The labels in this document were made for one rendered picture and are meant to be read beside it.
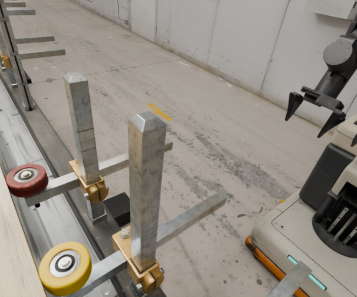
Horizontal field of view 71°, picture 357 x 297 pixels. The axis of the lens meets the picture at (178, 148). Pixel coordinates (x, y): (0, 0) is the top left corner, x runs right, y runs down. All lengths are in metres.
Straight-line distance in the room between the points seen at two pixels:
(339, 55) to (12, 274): 0.76
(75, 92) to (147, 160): 0.25
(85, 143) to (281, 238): 1.10
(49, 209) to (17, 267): 0.45
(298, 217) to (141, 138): 1.33
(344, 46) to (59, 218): 0.92
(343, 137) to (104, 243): 1.11
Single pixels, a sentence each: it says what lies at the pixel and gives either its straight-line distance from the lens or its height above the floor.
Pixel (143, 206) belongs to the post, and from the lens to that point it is 0.38.
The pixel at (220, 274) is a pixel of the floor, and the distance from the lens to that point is 1.53.
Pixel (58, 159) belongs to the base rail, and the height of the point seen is 0.70.
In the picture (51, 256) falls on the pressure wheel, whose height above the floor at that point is 0.91.
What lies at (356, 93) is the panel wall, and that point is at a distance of 2.97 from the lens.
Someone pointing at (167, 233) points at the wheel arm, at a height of 0.82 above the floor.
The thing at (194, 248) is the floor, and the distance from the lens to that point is 1.57.
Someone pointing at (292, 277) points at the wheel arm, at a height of 0.83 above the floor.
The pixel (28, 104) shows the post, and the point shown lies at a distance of 1.34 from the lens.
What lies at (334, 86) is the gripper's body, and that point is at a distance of 0.75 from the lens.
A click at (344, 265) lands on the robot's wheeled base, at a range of 1.49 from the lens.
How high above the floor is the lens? 1.33
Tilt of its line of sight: 38 degrees down
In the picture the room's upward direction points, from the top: 7 degrees clockwise
